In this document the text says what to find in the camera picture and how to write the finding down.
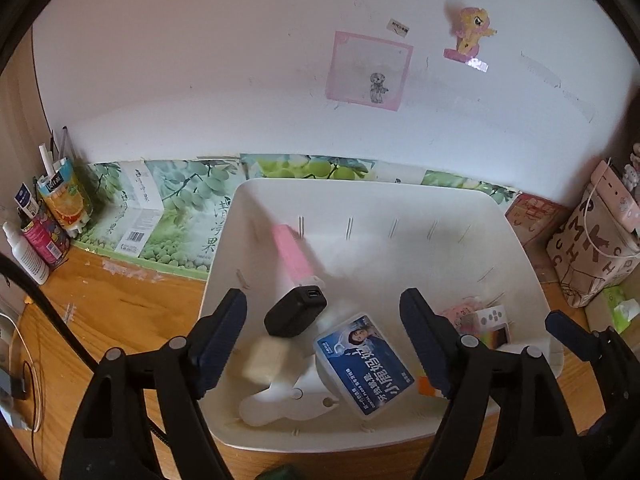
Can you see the white tube blue label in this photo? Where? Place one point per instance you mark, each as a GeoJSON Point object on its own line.
{"type": "Point", "coordinates": [26, 202]}

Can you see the white pen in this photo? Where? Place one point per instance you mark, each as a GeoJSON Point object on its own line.
{"type": "Point", "coordinates": [47, 160]}

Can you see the white power bank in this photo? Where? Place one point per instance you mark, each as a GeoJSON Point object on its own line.
{"type": "Point", "coordinates": [365, 365]}

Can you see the small clear plastic box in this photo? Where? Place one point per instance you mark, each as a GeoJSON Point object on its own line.
{"type": "Point", "coordinates": [457, 310]}

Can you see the yellow pony sticker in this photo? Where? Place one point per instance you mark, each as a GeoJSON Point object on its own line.
{"type": "Point", "coordinates": [470, 27]}

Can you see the red patterned cardboard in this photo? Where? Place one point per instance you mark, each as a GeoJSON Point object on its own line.
{"type": "Point", "coordinates": [535, 215]}

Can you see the black charger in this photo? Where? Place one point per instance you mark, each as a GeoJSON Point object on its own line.
{"type": "Point", "coordinates": [292, 312]}

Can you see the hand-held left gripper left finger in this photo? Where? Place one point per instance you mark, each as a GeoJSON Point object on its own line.
{"type": "Point", "coordinates": [220, 342]}

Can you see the pink hair roller clip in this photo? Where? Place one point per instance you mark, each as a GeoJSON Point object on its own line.
{"type": "Point", "coordinates": [292, 255]}

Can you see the colourful puzzle cube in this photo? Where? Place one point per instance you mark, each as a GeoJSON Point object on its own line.
{"type": "Point", "coordinates": [431, 387]}

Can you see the small white figurine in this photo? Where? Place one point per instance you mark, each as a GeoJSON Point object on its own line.
{"type": "Point", "coordinates": [631, 174]}

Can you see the small wall label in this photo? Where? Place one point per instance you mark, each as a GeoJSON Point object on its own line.
{"type": "Point", "coordinates": [398, 27]}

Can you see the green tissue pack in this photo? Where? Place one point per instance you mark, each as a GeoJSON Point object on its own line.
{"type": "Point", "coordinates": [612, 305]}

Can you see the black plug adapter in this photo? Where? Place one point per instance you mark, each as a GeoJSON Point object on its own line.
{"type": "Point", "coordinates": [12, 385]}

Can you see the beige plastic case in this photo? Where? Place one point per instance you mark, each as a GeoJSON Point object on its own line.
{"type": "Point", "coordinates": [262, 360]}

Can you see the grape print paper strip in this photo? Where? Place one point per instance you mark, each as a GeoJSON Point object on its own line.
{"type": "Point", "coordinates": [300, 165]}

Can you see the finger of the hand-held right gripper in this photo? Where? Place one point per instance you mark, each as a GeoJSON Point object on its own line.
{"type": "Point", "coordinates": [570, 335]}

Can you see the pink can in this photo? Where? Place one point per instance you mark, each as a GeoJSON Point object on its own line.
{"type": "Point", "coordinates": [45, 240]}

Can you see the white plastic storage bin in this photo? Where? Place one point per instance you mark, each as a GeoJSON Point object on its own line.
{"type": "Point", "coordinates": [350, 255]}

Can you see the white mini game console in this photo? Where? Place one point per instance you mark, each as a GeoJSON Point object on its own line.
{"type": "Point", "coordinates": [492, 317]}

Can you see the grape print carton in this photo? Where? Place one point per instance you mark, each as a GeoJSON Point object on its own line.
{"type": "Point", "coordinates": [175, 195]}

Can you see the printed tote bag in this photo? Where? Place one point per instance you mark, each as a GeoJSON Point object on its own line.
{"type": "Point", "coordinates": [580, 260]}

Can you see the white spray bottle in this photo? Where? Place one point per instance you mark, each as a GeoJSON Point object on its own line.
{"type": "Point", "coordinates": [27, 260]}

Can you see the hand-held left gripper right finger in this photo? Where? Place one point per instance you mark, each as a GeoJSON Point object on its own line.
{"type": "Point", "coordinates": [430, 347]}

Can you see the white power strip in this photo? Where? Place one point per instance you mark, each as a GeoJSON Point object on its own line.
{"type": "Point", "coordinates": [12, 417]}

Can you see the clear tape strip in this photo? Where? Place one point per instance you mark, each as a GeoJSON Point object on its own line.
{"type": "Point", "coordinates": [555, 85]}

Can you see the pink round box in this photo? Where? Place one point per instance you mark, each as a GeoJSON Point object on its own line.
{"type": "Point", "coordinates": [610, 195]}

